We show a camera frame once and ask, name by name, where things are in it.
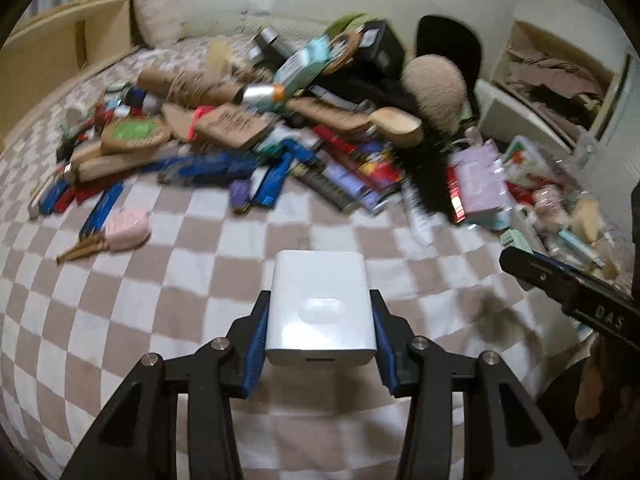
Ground blue folded umbrella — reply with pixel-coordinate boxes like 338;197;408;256
157;152;258;187

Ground black fluffy wig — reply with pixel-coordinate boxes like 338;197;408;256
320;75;453;213

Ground pale purple box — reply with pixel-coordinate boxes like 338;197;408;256
447;142;512;227

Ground kraft card package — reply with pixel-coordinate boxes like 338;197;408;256
192;104;278;150

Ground person's right forearm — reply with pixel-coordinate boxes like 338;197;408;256
537;335;640;480

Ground closet shelf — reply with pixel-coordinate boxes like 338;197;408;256
492;20;632;148

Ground large white box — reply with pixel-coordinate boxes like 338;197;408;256
472;80;573;153

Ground cork insole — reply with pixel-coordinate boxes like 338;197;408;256
287;96;371;133

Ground white storage container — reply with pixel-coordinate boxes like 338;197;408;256
500;135;636;283

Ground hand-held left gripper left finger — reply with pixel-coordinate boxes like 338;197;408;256
60;289;274;480

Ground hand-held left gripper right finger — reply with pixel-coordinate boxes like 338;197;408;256
369;289;580;480

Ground teal carton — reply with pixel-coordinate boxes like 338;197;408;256
272;35;333;98

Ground brown wooden sticks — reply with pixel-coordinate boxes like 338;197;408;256
55;235;108;263

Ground white plastic charger box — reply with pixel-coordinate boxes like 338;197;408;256
265;250;377;367

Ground blue flat packet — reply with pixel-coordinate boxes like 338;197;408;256
80;182;125;238
250;140;311;208

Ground small purple bottle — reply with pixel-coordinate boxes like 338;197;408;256
229;179;252;213

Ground oval wooden brush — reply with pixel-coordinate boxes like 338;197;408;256
367;107;425;148

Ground black cardboard box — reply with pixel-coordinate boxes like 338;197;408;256
357;20;407;78

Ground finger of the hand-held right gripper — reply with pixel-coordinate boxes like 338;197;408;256
499;246;596;311

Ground cardboard tube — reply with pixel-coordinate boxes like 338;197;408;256
137;67;246;107

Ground silver orange can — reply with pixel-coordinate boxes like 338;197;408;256
242;82;286;108

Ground pile of clothes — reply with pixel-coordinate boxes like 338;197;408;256
505;52;606;126

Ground cream pillow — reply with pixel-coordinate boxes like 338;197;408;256
132;0;201;48

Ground wooden bed shelf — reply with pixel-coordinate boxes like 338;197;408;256
0;0;137;148

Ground white tube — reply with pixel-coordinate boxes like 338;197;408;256
402;180;437;247

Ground wooden brush green label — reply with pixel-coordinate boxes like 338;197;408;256
100;117;173;156

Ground black cap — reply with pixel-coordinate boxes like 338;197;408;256
416;15;483;116

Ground red black printed box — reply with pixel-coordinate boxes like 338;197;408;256
315;127;406;208

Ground pink pouch case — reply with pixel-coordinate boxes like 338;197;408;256
102;208;152;252

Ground green cloth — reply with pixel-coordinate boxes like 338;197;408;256
325;12;371;38

